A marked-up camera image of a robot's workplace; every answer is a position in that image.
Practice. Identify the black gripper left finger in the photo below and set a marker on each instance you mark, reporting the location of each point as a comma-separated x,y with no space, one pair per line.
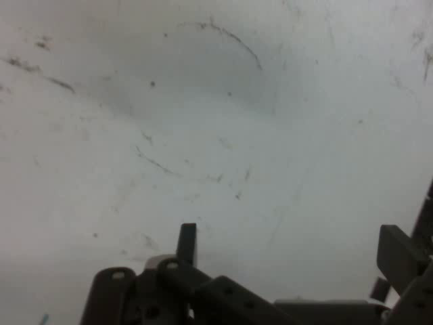
176,291

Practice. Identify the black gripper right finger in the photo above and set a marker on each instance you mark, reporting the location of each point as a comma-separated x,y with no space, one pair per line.
402,260

